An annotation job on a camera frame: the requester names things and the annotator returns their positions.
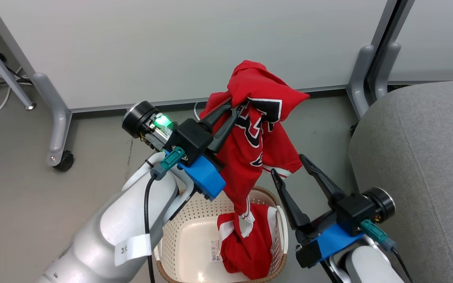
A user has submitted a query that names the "red sports jersey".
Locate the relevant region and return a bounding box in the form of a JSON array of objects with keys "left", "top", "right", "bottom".
[{"left": 198, "top": 60, "right": 310, "bottom": 280}]

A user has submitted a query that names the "wide white partition panel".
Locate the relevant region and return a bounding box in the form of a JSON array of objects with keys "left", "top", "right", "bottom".
[{"left": 0, "top": 0, "right": 398, "bottom": 113}]

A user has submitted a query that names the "paper label in basket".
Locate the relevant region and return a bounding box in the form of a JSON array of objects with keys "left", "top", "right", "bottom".
[{"left": 210, "top": 239, "right": 221, "bottom": 263}]

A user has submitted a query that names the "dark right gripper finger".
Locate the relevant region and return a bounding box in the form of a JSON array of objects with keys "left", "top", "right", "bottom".
[
  {"left": 299, "top": 154, "right": 346, "bottom": 206},
  {"left": 271, "top": 169, "right": 313, "bottom": 233}
]

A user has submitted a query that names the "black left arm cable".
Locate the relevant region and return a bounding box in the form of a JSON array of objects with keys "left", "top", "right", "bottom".
[{"left": 143, "top": 147, "right": 186, "bottom": 283}]

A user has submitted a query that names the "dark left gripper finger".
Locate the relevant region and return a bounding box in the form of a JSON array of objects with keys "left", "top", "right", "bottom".
[
  {"left": 198, "top": 99, "right": 233, "bottom": 132},
  {"left": 208, "top": 103, "right": 247, "bottom": 154}
]

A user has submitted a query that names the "grey fabric sofa seat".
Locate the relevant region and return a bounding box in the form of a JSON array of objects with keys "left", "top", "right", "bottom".
[{"left": 348, "top": 80, "right": 453, "bottom": 283}]

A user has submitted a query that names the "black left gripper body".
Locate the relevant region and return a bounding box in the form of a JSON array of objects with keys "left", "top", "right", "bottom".
[{"left": 122, "top": 101, "right": 214, "bottom": 165}]

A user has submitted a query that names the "black caster wheel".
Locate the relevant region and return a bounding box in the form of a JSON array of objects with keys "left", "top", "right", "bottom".
[{"left": 53, "top": 151, "right": 75, "bottom": 172}]

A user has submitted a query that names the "cream perforated laundry basket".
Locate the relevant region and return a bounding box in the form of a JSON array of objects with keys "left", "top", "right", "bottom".
[{"left": 154, "top": 186, "right": 289, "bottom": 283}]

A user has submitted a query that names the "coiled white cable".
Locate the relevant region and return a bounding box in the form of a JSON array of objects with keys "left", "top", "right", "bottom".
[{"left": 193, "top": 101, "right": 207, "bottom": 121}]

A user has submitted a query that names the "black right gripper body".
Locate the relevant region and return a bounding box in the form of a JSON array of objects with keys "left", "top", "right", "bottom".
[{"left": 295, "top": 187, "right": 396, "bottom": 244}]

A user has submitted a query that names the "narrow white partition panel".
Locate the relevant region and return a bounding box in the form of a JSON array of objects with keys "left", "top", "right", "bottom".
[{"left": 388, "top": 0, "right": 453, "bottom": 85}]

